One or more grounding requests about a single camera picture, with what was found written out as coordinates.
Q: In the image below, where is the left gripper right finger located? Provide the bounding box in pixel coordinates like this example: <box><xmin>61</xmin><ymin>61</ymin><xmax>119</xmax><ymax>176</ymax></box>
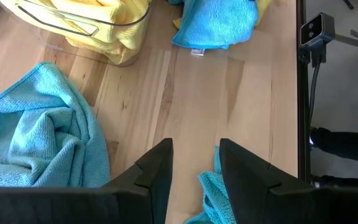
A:
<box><xmin>219</xmin><ymin>138</ymin><xmax>358</xmax><ymax>224</ymax></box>

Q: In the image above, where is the teal green microfiber towel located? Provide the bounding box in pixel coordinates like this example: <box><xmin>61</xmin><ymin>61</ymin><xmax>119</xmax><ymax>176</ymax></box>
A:
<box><xmin>184</xmin><ymin>145</ymin><xmax>237</xmax><ymax>224</ymax></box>

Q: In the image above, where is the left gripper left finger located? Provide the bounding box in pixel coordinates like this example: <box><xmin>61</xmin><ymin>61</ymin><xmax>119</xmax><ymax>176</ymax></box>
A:
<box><xmin>0</xmin><ymin>138</ymin><xmax>174</xmax><ymax>224</ymax></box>

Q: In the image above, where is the person's leg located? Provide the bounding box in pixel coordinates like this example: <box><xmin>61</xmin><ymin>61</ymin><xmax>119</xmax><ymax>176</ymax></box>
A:
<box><xmin>310</xmin><ymin>174</ymin><xmax>358</xmax><ymax>189</ymax></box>
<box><xmin>308</xmin><ymin>126</ymin><xmax>358</xmax><ymax>166</ymax></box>

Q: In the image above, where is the light blue microfiber towel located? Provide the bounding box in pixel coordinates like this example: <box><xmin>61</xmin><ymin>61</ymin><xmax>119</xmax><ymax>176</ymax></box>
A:
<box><xmin>166</xmin><ymin>0</ymin><xmax>260</xmax><ymax>57</ymax></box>
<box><xmin>0</xmin><ymin>61</ymin><xmax>112</xmax><ymax>190</ymax></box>

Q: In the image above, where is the grey metal bar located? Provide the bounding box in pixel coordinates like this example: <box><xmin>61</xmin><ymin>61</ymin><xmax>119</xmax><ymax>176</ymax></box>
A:
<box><xmin>334</xmin><ymin>32</ymin><xmax>358</xmax><ymax>53</ymax></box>

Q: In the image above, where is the clear plastic basket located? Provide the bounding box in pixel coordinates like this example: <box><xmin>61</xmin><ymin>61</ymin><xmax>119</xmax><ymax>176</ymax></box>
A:
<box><xmin>0</xmin><ymin>0</ymin><xmax>155</xmax><ymax>68</ymax></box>

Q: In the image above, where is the black camera cable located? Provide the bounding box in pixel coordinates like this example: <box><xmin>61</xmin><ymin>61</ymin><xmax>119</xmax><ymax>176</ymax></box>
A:
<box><xmin>308</xmin><ymin>60</ymin><xmax>322</xmax><ymax>125</ymax></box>

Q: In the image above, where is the grey table-level camera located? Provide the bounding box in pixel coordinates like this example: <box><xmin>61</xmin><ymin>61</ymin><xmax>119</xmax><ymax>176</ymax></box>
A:
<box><xmin>298</xmin><ymin>12</ymin><xmax>336</xmax><ymax>68</ymax></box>

